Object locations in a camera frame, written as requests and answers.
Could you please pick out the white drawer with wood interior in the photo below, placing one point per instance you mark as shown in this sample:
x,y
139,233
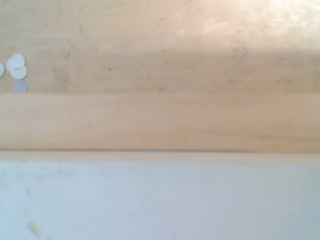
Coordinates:
x,y
160,125

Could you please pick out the grey paper dot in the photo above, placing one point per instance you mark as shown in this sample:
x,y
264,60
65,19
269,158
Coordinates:
x,y
19,86

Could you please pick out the white paper dot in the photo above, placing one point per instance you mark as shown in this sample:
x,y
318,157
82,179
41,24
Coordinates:
x,y
15,61
1,69
21,73

